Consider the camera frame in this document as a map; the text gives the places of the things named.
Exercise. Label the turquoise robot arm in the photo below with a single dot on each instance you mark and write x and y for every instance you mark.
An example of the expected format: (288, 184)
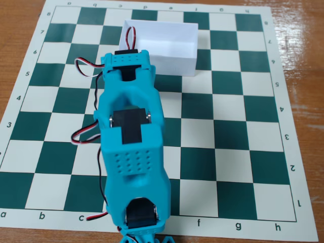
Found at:
(131, 182)

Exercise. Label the white rectangular open box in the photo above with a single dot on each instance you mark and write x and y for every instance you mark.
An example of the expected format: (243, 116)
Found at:
(177, 63)

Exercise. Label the green and cream chessboard mat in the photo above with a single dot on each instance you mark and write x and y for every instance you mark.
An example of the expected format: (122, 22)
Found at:
(227, 126)

